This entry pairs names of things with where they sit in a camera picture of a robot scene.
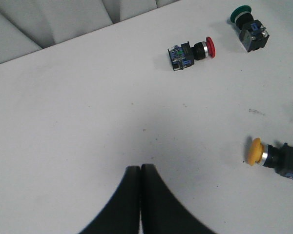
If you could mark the grey curtain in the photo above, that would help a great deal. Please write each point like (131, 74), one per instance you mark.
(27, 26)

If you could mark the yellow button lying front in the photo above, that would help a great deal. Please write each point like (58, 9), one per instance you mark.
(280, 159)

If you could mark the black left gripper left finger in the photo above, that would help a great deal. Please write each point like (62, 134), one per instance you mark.
(121, 214)

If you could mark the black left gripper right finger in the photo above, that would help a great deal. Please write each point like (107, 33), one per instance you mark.
(161, 211)

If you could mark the red button lying sideways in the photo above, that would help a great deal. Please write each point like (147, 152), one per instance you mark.
(183, 56)

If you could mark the green button rear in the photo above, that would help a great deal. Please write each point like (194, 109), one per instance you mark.
(252, 33)

